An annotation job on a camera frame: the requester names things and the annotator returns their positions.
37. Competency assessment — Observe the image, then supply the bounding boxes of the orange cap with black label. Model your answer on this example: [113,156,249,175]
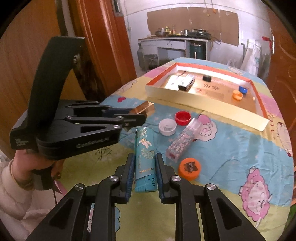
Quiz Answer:
[178,158,202,181]

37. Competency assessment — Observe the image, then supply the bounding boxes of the gold rectangular box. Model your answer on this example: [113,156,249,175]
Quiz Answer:
[129,101,155,118]

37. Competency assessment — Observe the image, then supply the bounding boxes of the teal rectangular box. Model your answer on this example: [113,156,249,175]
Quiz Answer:
[134,127,157,193]

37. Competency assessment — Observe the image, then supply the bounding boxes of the clear patterned plastic tube box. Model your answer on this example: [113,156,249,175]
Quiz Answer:
[166,117,202,163]

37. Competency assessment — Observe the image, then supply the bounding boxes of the white bottle cap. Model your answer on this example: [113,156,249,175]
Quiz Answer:
[158,118,177,136]

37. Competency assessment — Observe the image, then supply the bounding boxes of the red bottle cap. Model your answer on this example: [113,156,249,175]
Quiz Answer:
[175,111,192,126]

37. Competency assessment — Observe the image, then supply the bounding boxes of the white cartoon printed box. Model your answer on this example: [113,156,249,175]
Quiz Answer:
[177,75,195,91]

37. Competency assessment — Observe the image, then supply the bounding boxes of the black round cap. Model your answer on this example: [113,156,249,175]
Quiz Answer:
[202,75,212,82]

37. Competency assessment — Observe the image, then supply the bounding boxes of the plain orange bottle cap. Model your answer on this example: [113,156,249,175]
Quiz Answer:
[232,90,243,101]

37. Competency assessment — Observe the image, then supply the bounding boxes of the blue bottle cap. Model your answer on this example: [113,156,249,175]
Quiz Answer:
[238,86,248,94]

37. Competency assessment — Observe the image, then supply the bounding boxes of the white sleeve forearm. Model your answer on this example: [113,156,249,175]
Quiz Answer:
[1,159,64,240]

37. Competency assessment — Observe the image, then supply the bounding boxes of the person left hand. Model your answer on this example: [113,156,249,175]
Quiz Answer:
[11,150,65,182]

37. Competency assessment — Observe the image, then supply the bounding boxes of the colourful cartoon tablecloth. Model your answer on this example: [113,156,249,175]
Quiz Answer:
[61,78,294,240]

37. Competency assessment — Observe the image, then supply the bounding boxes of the white kitchen counter cabinet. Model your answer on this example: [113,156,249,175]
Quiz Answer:
[137,36,212,70]

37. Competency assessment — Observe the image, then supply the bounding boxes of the dark green air fryer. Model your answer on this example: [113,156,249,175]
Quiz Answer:
[190,43,206,60]

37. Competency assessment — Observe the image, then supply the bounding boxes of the shallow orange-rimmed cardboard tray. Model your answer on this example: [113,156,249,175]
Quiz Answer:
[145,63,269,132]

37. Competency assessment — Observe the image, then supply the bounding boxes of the black gas stove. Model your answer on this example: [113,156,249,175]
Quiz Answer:
[187,29,211,40]

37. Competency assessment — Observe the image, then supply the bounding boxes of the white plastic sacks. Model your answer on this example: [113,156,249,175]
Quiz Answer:
[227,40,273,81]

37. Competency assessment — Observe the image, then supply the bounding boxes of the brown wooden door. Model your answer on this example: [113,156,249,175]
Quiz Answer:
[265,6,296,98]

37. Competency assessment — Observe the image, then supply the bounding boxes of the cardboard wall sheets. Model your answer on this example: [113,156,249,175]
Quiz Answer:
[147,7,239,46]

